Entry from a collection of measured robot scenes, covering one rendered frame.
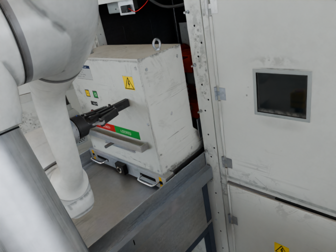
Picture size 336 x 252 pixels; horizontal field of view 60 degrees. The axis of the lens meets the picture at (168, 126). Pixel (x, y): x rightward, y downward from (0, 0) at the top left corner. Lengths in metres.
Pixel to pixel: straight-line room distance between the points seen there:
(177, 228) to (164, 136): 0.40
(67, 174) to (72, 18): 0.45
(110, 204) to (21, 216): 0.89
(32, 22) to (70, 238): 0.25
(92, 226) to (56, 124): 0.61
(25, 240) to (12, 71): 0.19
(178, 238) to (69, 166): 0.72
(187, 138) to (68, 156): 0.65
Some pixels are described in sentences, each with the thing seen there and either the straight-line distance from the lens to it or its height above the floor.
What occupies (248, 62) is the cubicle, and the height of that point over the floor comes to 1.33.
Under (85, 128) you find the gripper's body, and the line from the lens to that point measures 0.97.
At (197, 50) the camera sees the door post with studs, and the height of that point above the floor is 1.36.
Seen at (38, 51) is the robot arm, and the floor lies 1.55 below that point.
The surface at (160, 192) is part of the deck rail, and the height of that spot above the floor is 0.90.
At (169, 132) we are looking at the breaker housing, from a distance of 1.14.
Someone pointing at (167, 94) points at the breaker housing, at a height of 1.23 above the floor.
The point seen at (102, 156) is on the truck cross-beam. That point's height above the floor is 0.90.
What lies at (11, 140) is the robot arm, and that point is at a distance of 0.37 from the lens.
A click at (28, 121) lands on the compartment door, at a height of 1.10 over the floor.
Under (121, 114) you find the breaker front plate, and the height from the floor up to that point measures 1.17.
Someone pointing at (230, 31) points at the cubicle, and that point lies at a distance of 0.99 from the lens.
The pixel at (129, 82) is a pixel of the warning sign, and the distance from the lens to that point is 1.05.
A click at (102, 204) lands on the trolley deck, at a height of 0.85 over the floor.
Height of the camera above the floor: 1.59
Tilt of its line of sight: 25 degrees down
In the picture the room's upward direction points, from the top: 11 degrees counter-clockwise
